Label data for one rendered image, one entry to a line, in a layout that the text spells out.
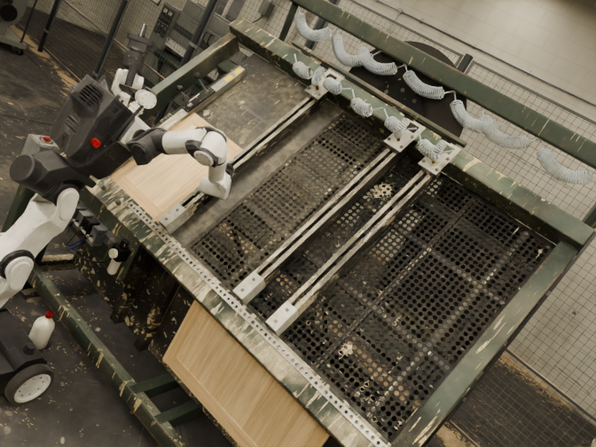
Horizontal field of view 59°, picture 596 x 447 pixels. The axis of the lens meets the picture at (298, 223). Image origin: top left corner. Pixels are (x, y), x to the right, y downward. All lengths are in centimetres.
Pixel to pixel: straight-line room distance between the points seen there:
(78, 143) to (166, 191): 63
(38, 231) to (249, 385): 112
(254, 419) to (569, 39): 573
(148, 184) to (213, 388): 104
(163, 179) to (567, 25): 546
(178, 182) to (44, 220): 67
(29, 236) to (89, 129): 52
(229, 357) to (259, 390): 21
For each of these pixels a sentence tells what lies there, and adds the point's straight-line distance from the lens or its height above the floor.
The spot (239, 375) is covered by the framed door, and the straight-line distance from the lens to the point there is 254.
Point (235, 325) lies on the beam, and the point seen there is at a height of 84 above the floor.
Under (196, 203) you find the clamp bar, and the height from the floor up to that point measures 106.
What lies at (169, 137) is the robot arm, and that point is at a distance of 206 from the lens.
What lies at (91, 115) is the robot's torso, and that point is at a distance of 217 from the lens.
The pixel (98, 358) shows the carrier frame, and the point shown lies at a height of 15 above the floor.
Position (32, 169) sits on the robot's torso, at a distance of 219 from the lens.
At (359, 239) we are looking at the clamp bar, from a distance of 233.
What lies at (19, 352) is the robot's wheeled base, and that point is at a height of 21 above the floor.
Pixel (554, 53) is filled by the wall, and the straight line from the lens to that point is 705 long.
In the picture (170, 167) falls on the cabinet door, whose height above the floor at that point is 108.
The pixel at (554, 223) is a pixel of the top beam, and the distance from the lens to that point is 243.
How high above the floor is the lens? 194
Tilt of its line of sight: 17 degrees down
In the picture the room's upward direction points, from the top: 30 degrees clockwise
